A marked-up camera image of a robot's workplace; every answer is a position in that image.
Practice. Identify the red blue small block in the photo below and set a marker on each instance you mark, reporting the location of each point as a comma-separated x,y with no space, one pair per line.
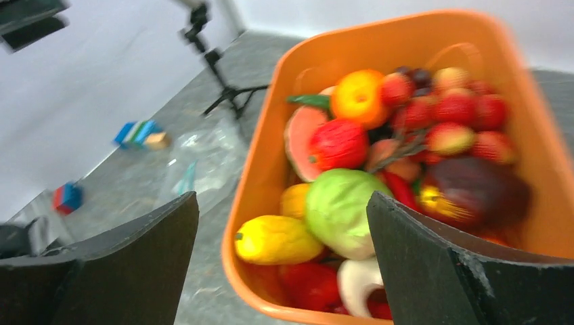
67,198

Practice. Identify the orange fruit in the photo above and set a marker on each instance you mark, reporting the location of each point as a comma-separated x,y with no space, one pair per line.
357,96

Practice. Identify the white mushroom toy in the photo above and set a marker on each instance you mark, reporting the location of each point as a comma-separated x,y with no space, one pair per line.
357,280

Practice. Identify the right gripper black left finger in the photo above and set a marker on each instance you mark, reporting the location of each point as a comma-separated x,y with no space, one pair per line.
131,274

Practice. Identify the watermelon slice toy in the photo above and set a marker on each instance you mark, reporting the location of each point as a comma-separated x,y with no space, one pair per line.
297,134

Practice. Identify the green chili pepper toy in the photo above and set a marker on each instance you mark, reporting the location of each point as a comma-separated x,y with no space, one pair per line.
314,100

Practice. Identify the dark purple grape bunch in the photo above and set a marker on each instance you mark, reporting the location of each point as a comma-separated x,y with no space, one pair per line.
421,78

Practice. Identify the yellow lemon toy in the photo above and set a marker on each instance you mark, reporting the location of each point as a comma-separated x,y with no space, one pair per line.
276,240

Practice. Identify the red strawberry toy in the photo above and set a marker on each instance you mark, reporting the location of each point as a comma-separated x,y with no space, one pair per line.
339,143

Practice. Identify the orange plastic bin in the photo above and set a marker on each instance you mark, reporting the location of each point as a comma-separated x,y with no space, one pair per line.
432,39

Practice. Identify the green cabbage toy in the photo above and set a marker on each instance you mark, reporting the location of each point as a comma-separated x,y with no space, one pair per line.
336,211

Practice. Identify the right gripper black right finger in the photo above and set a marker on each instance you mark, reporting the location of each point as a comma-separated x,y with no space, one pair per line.
436,274

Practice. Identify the dark purple mangosteen toy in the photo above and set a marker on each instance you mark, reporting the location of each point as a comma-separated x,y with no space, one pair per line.
468,192

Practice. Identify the black tripod microphone stand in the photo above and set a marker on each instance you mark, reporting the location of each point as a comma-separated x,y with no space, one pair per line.
238,98

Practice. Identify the lychee cluster toy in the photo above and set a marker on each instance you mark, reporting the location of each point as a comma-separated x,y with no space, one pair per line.
460,116

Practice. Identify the red chili pepper toy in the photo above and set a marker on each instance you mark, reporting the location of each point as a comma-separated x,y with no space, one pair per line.
401,190

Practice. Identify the tan wooden block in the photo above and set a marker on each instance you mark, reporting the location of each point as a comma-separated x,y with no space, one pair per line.
157,141

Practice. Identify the blue green white block stack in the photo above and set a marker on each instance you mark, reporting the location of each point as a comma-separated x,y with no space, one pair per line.
134,134

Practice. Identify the clear zip top bag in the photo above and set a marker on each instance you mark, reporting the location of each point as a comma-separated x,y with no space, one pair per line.
209,161

